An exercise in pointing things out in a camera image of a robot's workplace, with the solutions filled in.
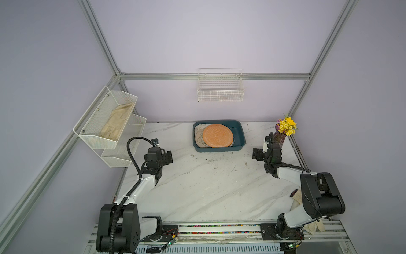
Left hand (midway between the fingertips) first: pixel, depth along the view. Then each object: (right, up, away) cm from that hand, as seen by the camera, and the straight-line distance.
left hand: (160, 155), depth 89 cm
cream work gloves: (+78, -33, -14) cm, 86 cm away
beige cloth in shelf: (-19, +18, -10) cm, 28 cm away
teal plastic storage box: (+49, +17, +23) cm, 57 cm away
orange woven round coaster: (+35, +12, +19) cm, 41 cm away
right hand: (+59, +4, +7) cm, 59 cm away
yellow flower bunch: (+71, +16, -4) cm, 73 cm away
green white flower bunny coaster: (+21, +12, +22) cm, 33 cm away
